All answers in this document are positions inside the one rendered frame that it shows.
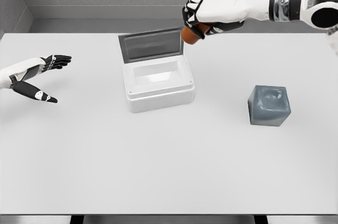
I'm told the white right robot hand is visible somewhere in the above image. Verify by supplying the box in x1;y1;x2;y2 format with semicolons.
181;0;251;40

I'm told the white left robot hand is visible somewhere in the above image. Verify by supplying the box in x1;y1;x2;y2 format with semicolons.
0;54;72;104

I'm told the orange-brown cup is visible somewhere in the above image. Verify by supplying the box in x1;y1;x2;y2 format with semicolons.
181;22;211;45

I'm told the white box with grey lid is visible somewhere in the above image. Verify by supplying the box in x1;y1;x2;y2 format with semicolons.
118;27;196;114

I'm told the grey translucent cube container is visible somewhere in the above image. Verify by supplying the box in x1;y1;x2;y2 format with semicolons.
247;85;292;127

